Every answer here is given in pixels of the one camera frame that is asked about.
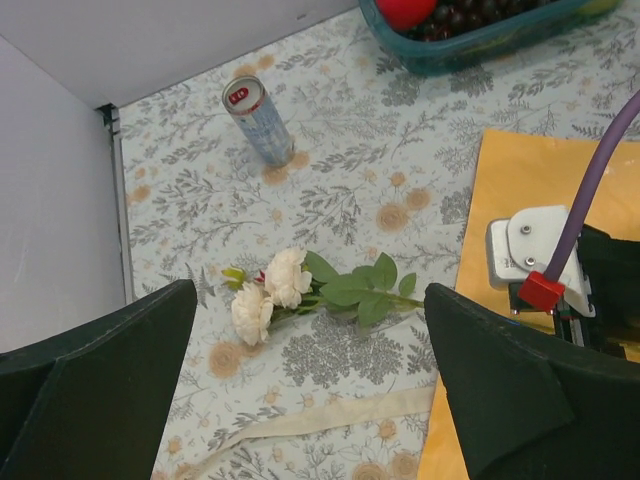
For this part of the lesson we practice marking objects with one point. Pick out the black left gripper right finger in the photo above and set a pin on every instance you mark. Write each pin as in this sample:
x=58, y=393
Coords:
x=527, y=405

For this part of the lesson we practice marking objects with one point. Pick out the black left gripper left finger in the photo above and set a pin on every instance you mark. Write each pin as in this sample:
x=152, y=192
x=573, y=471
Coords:
x=92, y=402

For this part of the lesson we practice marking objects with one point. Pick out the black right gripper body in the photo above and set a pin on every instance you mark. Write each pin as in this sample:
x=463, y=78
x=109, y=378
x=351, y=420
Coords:
x=612, y=269

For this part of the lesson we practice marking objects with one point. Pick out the cream printed ribbon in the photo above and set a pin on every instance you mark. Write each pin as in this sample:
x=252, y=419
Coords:
x=342, y=413

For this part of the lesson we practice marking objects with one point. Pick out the orange paper bouquet wrap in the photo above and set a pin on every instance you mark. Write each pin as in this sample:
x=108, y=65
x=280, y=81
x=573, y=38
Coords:
x=518, y=171

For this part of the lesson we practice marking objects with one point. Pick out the white rose stem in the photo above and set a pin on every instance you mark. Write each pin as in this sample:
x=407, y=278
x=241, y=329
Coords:
x=299, y=282

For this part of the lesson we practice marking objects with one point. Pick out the blue plastic fruit container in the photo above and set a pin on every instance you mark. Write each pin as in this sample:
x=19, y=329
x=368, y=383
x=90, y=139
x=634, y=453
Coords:
x=449, y=51

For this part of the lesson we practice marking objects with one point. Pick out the dark grape bunch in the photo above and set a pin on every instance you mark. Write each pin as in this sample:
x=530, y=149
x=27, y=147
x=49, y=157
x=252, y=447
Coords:
x=453, y=18

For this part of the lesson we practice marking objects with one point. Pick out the red dragon fruit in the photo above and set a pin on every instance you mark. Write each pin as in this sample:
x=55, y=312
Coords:
x=405, y=14

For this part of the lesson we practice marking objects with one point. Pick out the silver drink can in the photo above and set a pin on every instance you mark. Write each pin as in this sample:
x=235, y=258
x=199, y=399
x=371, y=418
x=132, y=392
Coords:
x=248, y=102

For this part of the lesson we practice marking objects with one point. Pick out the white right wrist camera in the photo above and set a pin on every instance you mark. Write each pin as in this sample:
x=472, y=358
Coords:
x=520, y=248

